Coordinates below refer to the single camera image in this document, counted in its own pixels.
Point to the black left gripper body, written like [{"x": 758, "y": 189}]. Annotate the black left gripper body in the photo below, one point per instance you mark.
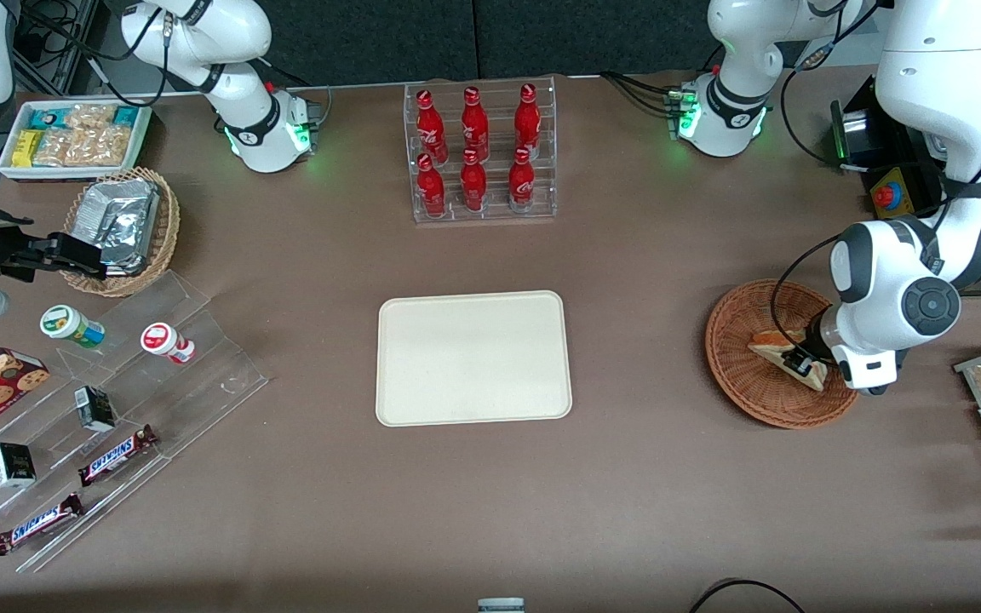
[{"x": 815, "y": 338}]

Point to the red emergency stop button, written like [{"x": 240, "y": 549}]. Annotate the red emergency stop button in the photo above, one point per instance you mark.
[{"x": 886, "y": 196}]

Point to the brown wicker basket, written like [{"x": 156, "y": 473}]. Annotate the brown wicker basket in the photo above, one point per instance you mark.
[{"x": 737, "y": 366}]

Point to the teal snack packet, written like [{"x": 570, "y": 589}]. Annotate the teal snack packet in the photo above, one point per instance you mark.
[
  {"x": 48, "y": 119},
  {"x": 126, "y": 116}
]

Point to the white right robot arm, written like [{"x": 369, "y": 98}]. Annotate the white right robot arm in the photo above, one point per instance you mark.
[{"x": 235, "y": 94}]

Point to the grey cylindrical object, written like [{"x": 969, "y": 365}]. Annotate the grey cylindrical object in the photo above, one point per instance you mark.
[{"x": 501, "y": 605}]

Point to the clear acrylic bottle rack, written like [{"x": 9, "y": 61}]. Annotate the clear acrylic bottle rack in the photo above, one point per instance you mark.
[{"x": 490, "y": 217}]

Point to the yellow snack packet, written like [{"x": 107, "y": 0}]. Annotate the yellow snack packet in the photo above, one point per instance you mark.
[{"x": 26, "y": 148}]

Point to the clear acrylic stepped stand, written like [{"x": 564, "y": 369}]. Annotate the clear acrylic stepped stand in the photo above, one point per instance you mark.
[{"x": 201, "y": 375}]

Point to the black machine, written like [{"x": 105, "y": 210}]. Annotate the black machine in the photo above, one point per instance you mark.
[{"x": 899, "y": 149}]

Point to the white snack tray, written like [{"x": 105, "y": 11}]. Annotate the white snack tray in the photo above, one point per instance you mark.
[{"x": 7, "y": 166}]

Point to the brown Snickers bar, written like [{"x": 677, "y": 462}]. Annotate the brown Snickers bar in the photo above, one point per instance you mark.
[
  {"x": 116, "y": 455},
  {"x": 37, "y": 524}
]

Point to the cream plastic tray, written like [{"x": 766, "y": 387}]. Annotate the cream plastic tray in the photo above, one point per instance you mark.
[{"x": 473, "y": 358}]

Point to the clear bag of nuts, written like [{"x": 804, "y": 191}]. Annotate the clear bag of nuts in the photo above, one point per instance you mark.
[
  {"x": 90, "y": 117},
  {"x": 60, "y": 147},
  {"x": 107, "y": 146}
]

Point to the red cola bottle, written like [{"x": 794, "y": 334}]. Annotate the red cola bottle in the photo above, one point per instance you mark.
[
  {"x": 528, "y": 119},
  {"x": 474, "y": 123},
  {"x": 429, "y": 128},
  {"x": 473, "y": 187},
  {"x": 522, "y": 186},
  {"x": 431, "y": 191}
]

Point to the silver foil package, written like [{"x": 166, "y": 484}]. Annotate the silver foil package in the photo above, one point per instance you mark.
[{"x": 120, "y": 221}]

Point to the green lid cup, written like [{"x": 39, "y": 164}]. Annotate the green lid cup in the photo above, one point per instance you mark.
[{"x": 69, "y": 325}]

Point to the small black carton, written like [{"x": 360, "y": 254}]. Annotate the small black carton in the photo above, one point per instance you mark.
[
  {"x": 12, "y": 465},
  {"x": 95, "y": 409}
]

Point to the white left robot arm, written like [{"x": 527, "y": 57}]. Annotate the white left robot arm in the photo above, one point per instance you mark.
[{"x": 942, "y": 85}]

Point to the triangular white bread sandwich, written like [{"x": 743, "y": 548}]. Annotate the triangular white bread sandwich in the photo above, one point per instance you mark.
[{"x": 767, "y": 345}]

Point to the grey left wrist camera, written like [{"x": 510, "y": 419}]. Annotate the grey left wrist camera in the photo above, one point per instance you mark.
[{"x": 877, "y": 391}]

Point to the light wicker basket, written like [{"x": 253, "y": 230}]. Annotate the light wicker basket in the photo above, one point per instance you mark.
[{"x": 167, "y": 230}]

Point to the red lid cup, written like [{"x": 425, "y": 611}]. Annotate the red lid cup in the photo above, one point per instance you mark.
[{"x": 163, "y": 340}]

